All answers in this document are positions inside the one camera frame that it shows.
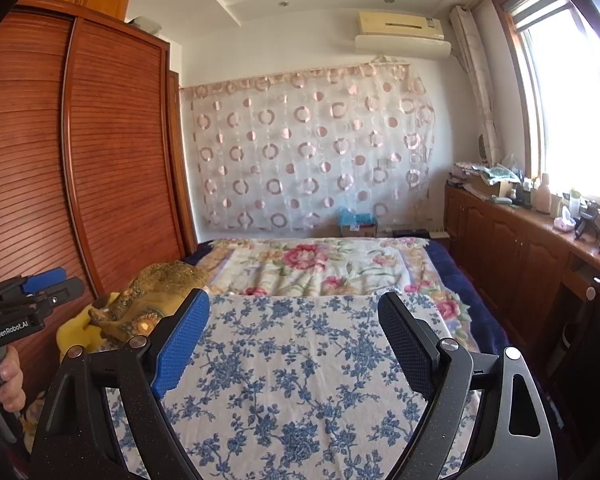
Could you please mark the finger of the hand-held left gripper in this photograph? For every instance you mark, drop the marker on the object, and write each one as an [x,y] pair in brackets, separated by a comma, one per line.
[42,280]
[65,294]

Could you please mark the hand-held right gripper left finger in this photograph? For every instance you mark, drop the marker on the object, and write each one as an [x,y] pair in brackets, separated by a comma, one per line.
[180,345]

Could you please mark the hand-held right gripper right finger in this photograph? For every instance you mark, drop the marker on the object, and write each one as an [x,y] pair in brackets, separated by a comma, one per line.
[410,347]

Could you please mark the mustard patterned shirt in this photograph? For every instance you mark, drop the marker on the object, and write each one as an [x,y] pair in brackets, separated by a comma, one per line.
[165,280]

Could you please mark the person's left hand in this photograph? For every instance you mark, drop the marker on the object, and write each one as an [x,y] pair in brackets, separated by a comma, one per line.
[12,385]

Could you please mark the yellow cloth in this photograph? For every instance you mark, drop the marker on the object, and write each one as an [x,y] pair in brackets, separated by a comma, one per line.
[75,332]

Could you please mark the navy blue bed sheet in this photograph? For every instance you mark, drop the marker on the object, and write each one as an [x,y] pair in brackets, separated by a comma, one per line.
[480,310]

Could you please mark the blue floral white cloth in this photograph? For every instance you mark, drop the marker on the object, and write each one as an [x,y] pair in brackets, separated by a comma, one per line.
[290,385]

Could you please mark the wooden slatted wardrobe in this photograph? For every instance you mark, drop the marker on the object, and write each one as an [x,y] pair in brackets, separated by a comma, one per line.
[105,160]

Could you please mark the cardboard box with blue packets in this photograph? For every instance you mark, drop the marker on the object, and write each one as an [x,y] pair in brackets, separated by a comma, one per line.
[357,222]

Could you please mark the long wooden cabinet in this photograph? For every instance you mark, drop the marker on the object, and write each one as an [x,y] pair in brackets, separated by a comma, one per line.
[505,250]

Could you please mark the pink floral blanket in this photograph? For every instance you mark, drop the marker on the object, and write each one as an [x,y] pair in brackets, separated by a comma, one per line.
[300,265]

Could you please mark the black chair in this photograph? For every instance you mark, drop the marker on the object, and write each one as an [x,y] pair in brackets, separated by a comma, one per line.
[590,360]

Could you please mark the pile of clutter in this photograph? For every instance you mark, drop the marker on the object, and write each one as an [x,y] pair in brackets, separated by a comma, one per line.
[485,175]

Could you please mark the pale pink bottle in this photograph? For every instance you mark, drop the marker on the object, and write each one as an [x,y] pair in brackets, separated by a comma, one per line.
[544,197]

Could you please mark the sheer circle-patterned curtain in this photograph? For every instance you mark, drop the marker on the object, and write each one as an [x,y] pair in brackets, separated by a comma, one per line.
[305,160]

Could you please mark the dark oval object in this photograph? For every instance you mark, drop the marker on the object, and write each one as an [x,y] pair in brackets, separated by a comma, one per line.
[482,145]

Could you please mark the clear plastic bottle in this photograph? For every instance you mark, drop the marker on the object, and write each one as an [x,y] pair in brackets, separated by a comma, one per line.
[575,207]

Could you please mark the small black tripod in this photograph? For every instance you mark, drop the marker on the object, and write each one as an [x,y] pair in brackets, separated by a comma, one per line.
[592,225]

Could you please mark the patterned window curtain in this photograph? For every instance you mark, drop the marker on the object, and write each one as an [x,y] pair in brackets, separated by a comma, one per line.
[477,85]

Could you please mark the grey box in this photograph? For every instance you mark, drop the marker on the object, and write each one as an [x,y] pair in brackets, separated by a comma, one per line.
[144,22]

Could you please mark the beige air conditioner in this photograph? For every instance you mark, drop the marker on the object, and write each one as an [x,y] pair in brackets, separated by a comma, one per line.
[400,22]

